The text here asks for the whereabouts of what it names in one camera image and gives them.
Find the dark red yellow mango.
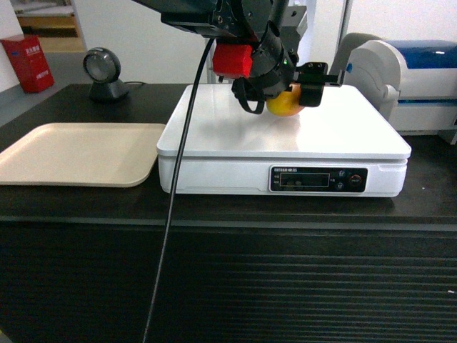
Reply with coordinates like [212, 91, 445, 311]
[266, 84, 304, 117]

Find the white blue label printer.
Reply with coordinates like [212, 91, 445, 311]
[344, 40, 456, 145]

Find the white checkout scale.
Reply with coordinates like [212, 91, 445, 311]
[157, 84, 411, 197]

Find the red fire extinguisher box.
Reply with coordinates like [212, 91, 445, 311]
[1, 35, 54, 93]

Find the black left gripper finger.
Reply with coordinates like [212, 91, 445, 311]
[231, 78, 266, 114]

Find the red camera mount block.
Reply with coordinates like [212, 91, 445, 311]
[212, 43, 253, 79]

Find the black barcode scanner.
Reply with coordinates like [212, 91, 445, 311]
[83, 47, 129, 103]

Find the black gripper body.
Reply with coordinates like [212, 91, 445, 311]
[249, 23, 328, 99]

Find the beige plastic tray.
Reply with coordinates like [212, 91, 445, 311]
[1, 123, 165, 188]

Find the black hanging cable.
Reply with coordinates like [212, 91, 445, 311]
[141, 38, 216, 343]

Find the black checkout counter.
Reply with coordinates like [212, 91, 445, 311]
[0, 84, 457, 343]

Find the wooden shelf unit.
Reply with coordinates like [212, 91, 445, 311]
[11, 1, 85, 53]

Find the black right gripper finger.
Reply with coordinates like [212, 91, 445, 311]
[298, 84, 324, 107]

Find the white receipt printer kiosk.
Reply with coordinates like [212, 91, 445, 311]
[226, 0, 317, 86]

